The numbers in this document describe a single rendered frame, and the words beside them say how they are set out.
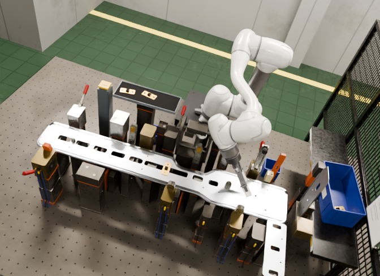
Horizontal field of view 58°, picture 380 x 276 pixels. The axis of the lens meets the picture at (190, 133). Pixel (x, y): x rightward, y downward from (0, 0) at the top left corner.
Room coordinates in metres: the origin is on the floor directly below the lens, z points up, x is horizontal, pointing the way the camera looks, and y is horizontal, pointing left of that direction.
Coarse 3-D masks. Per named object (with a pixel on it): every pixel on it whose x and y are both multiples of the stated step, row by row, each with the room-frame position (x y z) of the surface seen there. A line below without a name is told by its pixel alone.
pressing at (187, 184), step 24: (72, 144) 1.14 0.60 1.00; (96, 144) 1.18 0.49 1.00; (120, 144) 1.22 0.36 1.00; (120, 168) 1.06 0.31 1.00; (144, 168) 1.09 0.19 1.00; (192, 192) 1.02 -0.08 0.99; (216, 192) 1.05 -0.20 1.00; (240, 192) 1.08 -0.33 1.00; (264, 192) 1.12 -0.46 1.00; (264, 216) 0.97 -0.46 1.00
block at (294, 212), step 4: (296, 204) 1.09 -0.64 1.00; (292, 208) 1.10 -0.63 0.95; (296, 208) 1.07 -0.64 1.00; (292, 212) 1.07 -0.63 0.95; (296, 212) 1.04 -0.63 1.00; (288, 216) 1.09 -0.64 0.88; (292, 216) 1.04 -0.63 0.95; (296, 216) 1.02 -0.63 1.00; (288, 220) 1.06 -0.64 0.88; (292, 220) 1.02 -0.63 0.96; (284, 224) 1.07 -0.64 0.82; (288, 224) 1.03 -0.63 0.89; (280, 228) 1.08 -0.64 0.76; (288, 228) 1.00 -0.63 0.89
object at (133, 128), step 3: (132, 123) 1.29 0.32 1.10; (135, 123) 1.30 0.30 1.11; (132, 126) 1.28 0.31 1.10; (135, 126) 1.28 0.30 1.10; (132, 129) 1.27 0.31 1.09; (135, 129) 1.27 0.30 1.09; (129, 132) 1.27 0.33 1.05; (132, 132) 1.27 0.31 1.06; (135, 132) 1.27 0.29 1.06; (129, 135) 1.26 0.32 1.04; (132, 135) 1.26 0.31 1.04; (135, 135) 1.26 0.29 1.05; (129, 138) 1.26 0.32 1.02; (132, 138) 1.26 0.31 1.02; (135, 138) 1.27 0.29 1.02; (129, 141) 1.26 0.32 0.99; (132, 141) 1.26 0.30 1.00
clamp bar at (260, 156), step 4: (264, 144) 1.26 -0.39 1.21; (264, 148) 1.24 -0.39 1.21; (268, 148) 1.24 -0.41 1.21; (260, 152) 1.23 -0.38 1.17; (264, 152) 1.21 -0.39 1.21; (260, 156) 1.24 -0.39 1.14; (264, 156) 1.23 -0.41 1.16; (256, 160) 1.23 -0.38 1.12; (260, 160) 1.23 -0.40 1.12; (260, 164) 1.22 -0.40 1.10
